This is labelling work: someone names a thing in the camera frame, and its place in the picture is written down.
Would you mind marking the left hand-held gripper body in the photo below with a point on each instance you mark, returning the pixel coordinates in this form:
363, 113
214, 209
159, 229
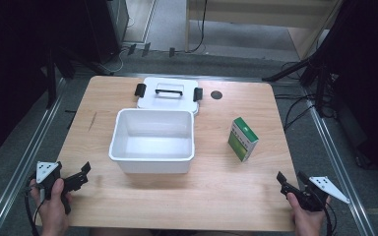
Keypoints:
47, 178

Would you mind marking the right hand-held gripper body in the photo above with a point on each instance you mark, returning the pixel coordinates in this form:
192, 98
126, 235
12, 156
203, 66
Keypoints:
315, 193

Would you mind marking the person's right hand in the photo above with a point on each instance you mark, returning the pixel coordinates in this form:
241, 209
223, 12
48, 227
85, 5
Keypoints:
306, 221

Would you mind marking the person's left hand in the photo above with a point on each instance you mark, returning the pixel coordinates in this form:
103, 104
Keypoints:
53, 213

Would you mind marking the green and white medicine box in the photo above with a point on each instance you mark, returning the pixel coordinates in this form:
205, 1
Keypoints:
241, 141

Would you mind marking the white plastic storage box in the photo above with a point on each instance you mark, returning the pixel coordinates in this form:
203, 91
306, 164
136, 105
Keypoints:
152, 144

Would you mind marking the black tripod stand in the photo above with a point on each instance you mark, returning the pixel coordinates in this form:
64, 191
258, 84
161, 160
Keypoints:
57, 65
311, 70

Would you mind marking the black round table grommet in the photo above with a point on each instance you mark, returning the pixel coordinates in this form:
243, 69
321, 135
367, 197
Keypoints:
216, 95

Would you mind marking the black cabinet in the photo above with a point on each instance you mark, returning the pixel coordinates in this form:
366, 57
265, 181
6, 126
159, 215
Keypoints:
106, 29

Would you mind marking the light wooden furniture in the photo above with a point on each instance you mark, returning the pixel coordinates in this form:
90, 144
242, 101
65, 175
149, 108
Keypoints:
242, 13

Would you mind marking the metal floor rail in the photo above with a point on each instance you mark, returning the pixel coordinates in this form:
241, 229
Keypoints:
338, 164
23, 164

